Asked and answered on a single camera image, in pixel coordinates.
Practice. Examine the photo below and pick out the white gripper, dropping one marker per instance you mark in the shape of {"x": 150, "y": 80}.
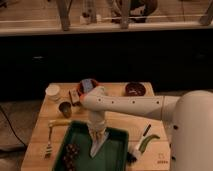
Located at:
{"x": 96, "y": 129}

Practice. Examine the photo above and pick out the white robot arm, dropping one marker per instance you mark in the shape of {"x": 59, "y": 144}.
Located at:
{"x": 191, "y": 116}

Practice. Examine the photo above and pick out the green plastic tray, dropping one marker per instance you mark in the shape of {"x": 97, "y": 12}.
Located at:
{"x": 110, "y": 157}

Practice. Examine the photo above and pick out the brown crumbs pile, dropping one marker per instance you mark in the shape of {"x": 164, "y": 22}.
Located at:
{"x": 72, "y": 151}

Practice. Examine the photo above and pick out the dark metal cup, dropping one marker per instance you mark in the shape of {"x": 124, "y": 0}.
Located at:
{"x": 65, "y": 109}

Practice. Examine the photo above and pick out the brown wooden block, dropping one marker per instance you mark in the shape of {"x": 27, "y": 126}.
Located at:
{"x": 74, "y": 97}

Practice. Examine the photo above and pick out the blue cloth in bowl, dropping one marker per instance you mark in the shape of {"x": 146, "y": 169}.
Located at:
{"x": 87, "y": 85}

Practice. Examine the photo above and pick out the green curved vegetable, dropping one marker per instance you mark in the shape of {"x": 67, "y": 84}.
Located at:
{"x": 145, "y": 141}

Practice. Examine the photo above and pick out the dark brown bowl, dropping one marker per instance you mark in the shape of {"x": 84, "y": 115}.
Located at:
{"x": 135, "y": 89}

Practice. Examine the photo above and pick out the fork with cream handle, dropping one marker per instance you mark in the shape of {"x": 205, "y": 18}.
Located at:
{"x": 51, "y": 125}

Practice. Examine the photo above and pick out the white brush black handle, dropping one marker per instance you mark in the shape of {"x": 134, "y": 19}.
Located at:
{"x": 134, "y": 151}

